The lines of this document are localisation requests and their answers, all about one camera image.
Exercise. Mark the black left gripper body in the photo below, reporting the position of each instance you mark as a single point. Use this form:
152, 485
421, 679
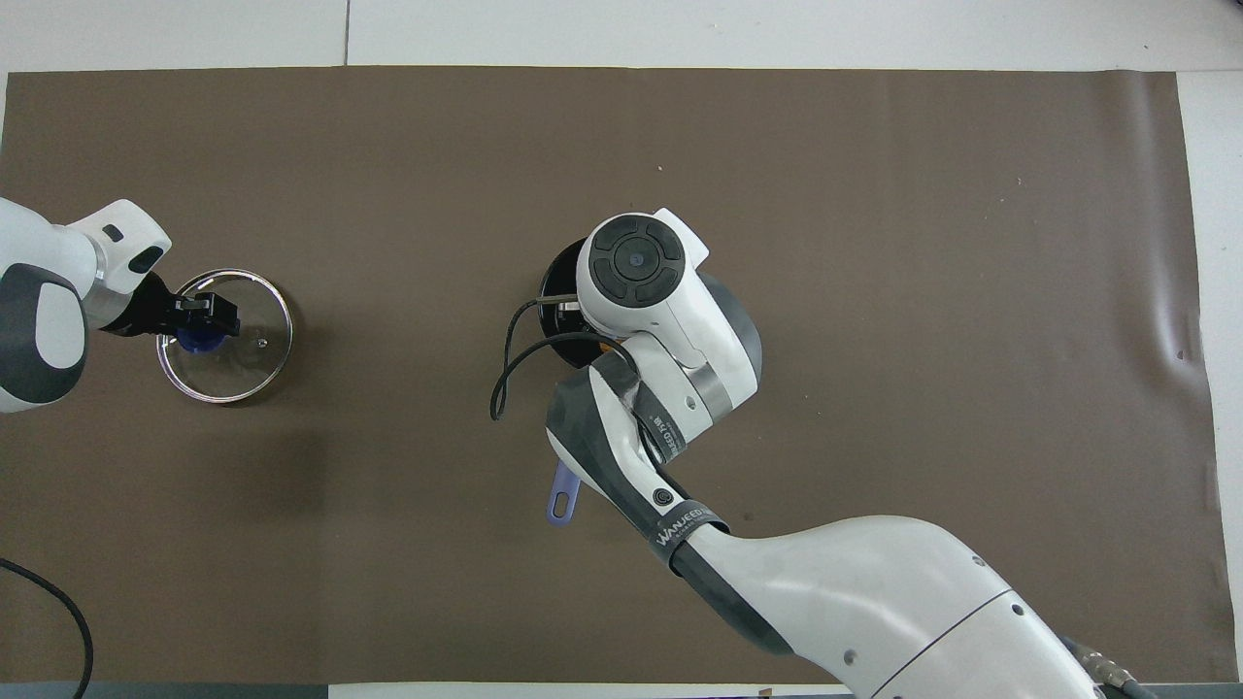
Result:
146, 313

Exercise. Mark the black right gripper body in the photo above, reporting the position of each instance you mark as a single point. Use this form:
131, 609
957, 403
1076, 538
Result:
571, 307

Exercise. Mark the glass lid purple knob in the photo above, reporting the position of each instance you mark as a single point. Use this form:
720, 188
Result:
252, 359

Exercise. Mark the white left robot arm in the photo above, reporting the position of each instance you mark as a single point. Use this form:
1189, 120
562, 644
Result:
39, 252

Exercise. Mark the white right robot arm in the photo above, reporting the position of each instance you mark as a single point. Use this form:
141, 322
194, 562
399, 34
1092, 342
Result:
874, 582

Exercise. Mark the brown table mat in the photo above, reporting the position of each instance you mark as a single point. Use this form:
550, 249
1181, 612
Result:
874, 243

